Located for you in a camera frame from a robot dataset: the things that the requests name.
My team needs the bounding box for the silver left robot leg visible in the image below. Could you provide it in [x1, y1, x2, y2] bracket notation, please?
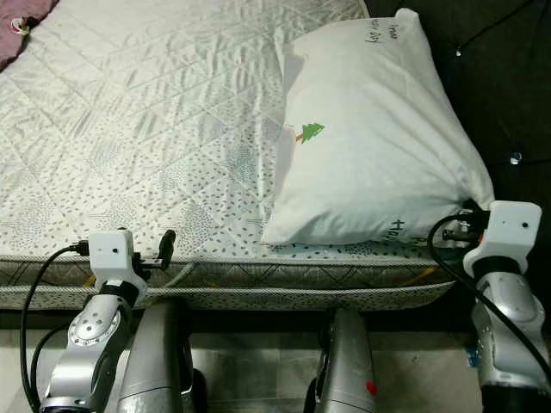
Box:
[116, 298, 195, 413]

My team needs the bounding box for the silver right robot leg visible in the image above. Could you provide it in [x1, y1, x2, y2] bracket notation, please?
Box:
[301, 307, 377, 413]

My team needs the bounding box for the white pillow with green tree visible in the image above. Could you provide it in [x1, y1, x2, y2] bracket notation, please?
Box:
[260, 8, 497, 247]

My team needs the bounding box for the dark bed frame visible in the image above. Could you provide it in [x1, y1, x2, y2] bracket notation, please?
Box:
[0, 297, 483, 338]

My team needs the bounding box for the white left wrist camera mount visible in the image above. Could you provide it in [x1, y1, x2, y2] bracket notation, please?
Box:
[87, 228, 150, 299]

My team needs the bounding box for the silver robot leg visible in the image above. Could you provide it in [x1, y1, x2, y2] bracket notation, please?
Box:
[301, 307, 377, 413]
[116, 298, 195, 413]

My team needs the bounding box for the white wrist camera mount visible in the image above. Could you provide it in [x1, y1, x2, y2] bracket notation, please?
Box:
[87, 228, 150, 299]
[462, 201, 542, 277]

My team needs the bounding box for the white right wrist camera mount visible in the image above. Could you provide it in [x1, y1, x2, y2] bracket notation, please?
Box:
[462, 201, 542, 277]

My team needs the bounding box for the purple cartoon mouse blanket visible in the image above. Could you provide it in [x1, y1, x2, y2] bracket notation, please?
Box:
[0, 0, 58, 71]

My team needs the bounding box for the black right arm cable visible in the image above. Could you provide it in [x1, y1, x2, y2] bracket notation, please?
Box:
[425, 213, 551, 381]

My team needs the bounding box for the grey quilted mattress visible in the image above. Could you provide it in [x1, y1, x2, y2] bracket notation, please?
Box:
[0, 0, 485, 313]

